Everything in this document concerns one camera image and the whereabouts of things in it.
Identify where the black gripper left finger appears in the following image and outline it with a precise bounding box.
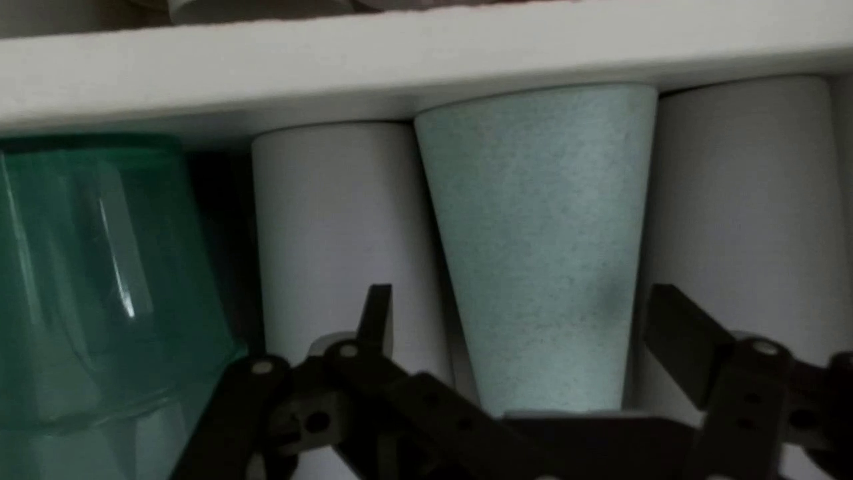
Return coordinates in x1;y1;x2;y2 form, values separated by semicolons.
172;282;570;480

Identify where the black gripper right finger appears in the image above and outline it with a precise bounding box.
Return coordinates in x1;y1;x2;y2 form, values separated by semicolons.
642;284;853;480

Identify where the speckled teal cup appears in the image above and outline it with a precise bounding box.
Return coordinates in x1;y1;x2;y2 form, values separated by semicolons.
417;84;658;412

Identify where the white cup right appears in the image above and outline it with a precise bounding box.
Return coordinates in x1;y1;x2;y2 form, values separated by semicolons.
625;72;853;480

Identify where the white cup on shelf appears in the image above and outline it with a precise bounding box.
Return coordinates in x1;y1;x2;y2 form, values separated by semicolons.
253;123;453;380

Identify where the green transparent glass container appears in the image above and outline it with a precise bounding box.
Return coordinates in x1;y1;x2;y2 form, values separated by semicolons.
0;136;236;480

